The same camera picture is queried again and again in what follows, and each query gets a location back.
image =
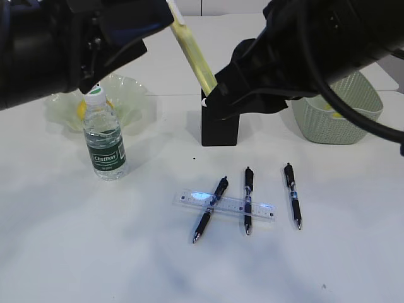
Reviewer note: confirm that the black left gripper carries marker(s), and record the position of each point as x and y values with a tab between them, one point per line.
90	57

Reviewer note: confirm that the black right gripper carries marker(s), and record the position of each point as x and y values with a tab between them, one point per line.
261	73

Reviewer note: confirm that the yellow pear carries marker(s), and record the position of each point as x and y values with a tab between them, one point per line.
82	108

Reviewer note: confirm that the yellow utility knife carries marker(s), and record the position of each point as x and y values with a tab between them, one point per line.
191	50

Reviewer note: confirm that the yellow waste paper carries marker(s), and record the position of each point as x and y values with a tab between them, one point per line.
332	112

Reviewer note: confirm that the clear water bottle green label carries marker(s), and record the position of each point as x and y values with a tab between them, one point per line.
103	136

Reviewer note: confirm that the clear plastic ruler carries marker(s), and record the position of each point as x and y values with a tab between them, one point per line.
225	205

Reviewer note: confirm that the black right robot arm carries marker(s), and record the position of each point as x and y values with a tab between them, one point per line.
343	36

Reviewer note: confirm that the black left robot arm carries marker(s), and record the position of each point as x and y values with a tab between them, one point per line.
50	47

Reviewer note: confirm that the black square pen holder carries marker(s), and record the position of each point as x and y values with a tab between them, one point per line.
218	132

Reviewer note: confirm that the green wavy glass plate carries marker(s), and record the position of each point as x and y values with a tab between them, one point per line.
127	95

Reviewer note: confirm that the black pen middle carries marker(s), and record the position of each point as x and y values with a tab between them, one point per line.
248	186

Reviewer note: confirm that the black pen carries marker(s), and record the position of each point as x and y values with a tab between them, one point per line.
219	191
290	180
248	186

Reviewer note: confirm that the black pen right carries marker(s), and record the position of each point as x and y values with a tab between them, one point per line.
290	180

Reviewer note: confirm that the black pen left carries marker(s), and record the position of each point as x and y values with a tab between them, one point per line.
219	191

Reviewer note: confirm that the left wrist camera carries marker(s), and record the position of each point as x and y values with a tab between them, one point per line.
125	22

